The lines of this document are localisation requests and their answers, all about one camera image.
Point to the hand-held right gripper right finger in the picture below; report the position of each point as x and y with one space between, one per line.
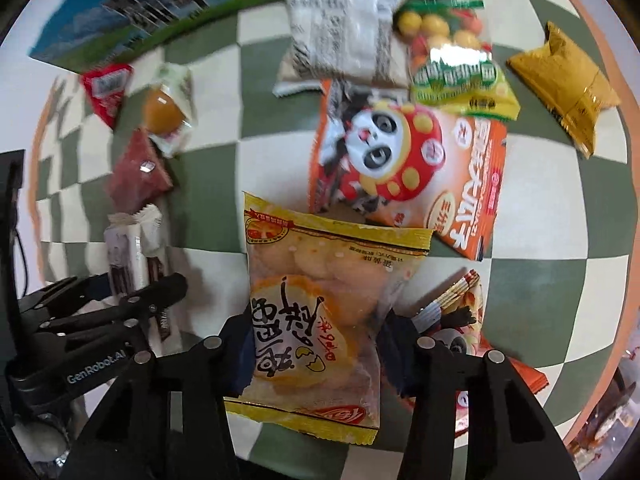
395 355

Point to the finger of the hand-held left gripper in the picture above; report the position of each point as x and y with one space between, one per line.
100 322
160 290

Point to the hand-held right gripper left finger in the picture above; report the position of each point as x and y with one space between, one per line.
243 360

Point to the white brown wafer bar packet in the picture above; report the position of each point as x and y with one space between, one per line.
131 245

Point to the yellow egg cake packet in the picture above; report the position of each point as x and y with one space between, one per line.
310 280

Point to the green printed cardboard box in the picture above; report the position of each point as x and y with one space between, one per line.
150 5

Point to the fruit candy bag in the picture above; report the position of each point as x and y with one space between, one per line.
450 60

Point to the golden yellow snack packet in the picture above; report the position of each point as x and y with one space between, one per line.
565 80

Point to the orange panda snack bag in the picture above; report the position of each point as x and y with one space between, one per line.
462 305
400 160

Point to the maroon snack packet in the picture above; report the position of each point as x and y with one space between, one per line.
137 172

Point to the black panel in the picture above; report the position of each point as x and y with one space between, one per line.
10 220

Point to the clear packet with orange jelly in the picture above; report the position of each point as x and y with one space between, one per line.
165 107

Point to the green white checkered mat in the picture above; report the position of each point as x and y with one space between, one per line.
240 125

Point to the small red snack packet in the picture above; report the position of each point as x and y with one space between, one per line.
106 91

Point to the white snack bag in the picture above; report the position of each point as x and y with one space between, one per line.
340 25

